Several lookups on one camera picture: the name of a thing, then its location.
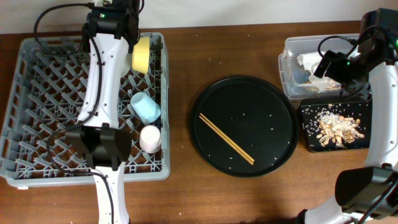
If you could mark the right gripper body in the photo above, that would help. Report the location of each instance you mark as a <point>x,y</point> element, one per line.
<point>324,64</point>

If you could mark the brown snack wrapper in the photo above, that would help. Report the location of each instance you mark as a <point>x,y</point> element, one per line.
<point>322,87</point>

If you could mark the white tissue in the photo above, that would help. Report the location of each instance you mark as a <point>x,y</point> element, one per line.
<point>310,63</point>

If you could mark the food scraps pile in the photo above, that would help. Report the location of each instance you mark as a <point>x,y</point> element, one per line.
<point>336,129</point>

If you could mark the wooden chopstick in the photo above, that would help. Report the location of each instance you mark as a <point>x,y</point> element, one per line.
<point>230,138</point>
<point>225,140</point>

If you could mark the blue cup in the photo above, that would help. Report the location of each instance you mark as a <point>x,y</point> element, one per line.
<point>145,107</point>

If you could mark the yellow bowl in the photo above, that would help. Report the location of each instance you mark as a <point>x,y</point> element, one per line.
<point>141,55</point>

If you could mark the pink cup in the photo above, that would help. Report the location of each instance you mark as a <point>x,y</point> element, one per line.
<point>150,139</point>

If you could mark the grey round plate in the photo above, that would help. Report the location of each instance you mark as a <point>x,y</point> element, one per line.
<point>126,65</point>

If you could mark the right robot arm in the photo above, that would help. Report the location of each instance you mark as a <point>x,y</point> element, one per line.
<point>370,192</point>

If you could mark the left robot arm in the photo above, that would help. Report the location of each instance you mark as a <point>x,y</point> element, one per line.
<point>110,34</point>

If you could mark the grey dishwasher rack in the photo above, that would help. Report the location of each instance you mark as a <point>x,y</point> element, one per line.
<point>48,93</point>

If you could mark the clear plastic bin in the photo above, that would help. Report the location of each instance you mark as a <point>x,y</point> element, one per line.
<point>292,74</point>

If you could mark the black rectangular tray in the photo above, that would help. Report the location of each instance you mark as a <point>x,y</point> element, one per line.
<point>355,108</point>

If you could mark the round black tray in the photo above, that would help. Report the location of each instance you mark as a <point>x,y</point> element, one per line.
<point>244,126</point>

